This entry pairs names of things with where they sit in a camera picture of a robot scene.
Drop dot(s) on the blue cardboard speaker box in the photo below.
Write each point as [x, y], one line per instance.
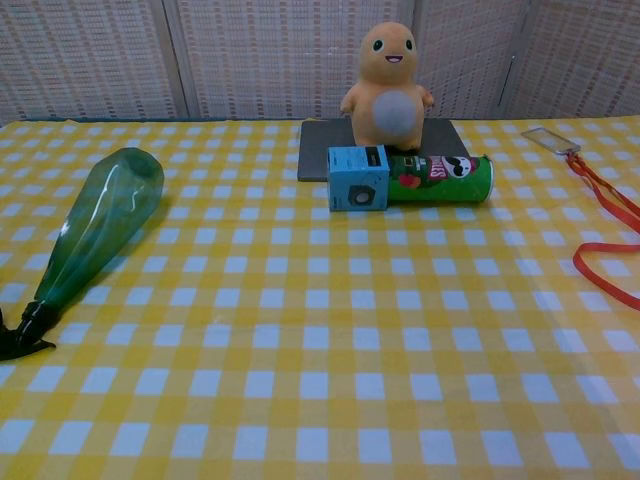
[357, 182]

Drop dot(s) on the orange plush toy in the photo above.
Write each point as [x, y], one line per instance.
[387, 85]

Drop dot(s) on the green spray bottle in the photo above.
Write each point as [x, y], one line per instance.
[107, 210]

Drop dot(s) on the clear badge holder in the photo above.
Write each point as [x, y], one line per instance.
[550, 139]

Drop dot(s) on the green Pringles can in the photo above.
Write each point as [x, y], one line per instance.
[440, 180]

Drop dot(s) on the grey flat board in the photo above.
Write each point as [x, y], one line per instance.
[320, 150]

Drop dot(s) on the woven folding screen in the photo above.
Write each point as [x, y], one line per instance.
[250, 55]

